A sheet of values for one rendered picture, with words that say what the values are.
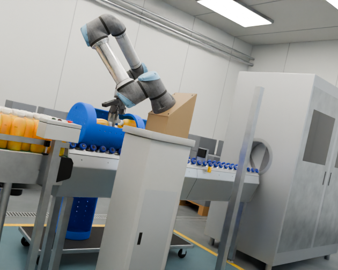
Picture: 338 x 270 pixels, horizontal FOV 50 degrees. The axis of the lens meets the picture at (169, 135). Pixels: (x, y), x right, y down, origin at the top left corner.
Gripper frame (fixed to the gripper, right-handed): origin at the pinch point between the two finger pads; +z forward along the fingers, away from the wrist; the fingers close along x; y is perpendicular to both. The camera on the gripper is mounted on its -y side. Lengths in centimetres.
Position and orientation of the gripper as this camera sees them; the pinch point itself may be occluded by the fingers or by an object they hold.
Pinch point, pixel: (110, 125)
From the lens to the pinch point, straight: 249.1
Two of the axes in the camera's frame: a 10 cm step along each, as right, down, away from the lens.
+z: -2.1, 9.8, 0.1
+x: -6.7, -1.5, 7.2
